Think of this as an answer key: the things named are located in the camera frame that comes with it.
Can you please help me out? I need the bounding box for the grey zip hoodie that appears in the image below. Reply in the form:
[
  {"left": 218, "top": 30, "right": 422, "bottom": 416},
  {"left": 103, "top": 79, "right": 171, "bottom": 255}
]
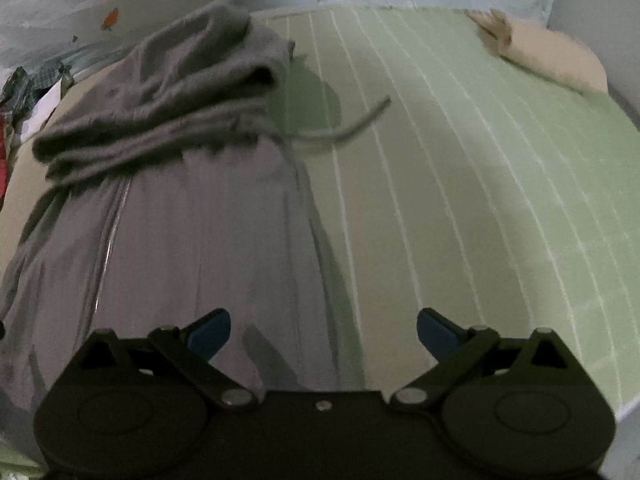
[{"left": 1, "top": 6, "right": 387, "bottom": 413}]

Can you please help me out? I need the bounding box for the green cloth at edge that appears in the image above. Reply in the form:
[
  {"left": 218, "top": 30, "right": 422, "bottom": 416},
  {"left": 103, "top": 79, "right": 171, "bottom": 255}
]
[{"left": 0, "top": 442, "right": 47, "bottom": 480}]

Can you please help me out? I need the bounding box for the green grid cutting mat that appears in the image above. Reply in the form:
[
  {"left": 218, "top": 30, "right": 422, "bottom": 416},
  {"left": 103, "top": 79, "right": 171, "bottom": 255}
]
[{"left": 0, "top": 4, "right": 640, "bottom": 421}]

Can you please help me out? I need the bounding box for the red checked garment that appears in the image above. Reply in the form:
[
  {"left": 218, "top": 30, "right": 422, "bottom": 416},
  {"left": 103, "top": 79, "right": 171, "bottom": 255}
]
[{"left": 0, "top": 113, "right": 10, "bottom": 206}]

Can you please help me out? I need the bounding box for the white folded cloth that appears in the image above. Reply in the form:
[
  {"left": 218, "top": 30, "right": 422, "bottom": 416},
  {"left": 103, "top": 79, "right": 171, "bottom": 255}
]
[{"left": 17, "top": 78, "right": 65, "bottom": 142}]

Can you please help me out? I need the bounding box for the green plaid shirt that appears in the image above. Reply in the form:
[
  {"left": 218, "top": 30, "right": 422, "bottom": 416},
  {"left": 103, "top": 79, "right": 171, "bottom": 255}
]
[{"left": 1, "top": 64, "right": 74, "bottom": 124}]

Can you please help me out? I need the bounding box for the beige cloth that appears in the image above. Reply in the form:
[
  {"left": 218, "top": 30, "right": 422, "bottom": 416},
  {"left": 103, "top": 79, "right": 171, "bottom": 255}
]
[{"left": 466, "top": 9, "right": 608, "bottom": 93}]

